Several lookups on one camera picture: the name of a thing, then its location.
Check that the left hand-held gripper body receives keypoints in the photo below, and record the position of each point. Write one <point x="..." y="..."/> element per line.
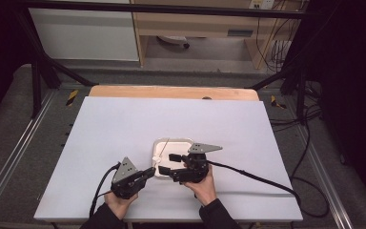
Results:
<point x="125" y="183"/>

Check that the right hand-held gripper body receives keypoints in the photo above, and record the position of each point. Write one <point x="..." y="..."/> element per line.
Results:
<point x="195" y="168"/>

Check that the square metal tray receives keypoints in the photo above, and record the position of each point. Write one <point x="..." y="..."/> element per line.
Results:
<point x="178" y="149"/>

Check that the thin wooden skewer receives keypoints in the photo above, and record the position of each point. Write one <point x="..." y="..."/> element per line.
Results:
<point x="164" y="148"/>

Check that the small white food piece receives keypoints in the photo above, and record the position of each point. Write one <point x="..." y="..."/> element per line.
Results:
<point x="156" y="158"/>

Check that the person's left hand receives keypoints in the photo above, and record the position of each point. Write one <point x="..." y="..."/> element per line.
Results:
<point x="120" y="205"/>

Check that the person's right hand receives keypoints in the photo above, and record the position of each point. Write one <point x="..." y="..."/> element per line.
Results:
<point x="205" y="191"/>

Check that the wooden table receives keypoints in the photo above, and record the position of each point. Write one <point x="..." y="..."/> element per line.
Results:
<point x="171" y="93"/>

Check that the white chair base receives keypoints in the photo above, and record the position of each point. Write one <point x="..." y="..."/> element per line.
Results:
<point x="171" y="39"/>

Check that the wooden desk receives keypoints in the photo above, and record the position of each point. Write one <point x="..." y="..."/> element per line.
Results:
<point x="187" y="24"/>

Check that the white cabinet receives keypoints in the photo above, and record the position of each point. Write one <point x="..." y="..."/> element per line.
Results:
<point x="82" y="31"/>

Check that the white power socket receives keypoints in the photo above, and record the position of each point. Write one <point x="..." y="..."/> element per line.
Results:
<point x="262" y="4"/>

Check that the aluminium floor rail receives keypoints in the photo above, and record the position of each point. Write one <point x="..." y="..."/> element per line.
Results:
<point x="11" y="159"/>
<point x="314" y="162"/>

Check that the black frame stand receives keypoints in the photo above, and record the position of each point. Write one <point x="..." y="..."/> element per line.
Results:
<point x="36" y="89"/>
<point x="300" y="92"/>

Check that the black frame crossbar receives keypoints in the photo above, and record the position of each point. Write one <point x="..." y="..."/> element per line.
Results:
<point x="171" y="8"/>

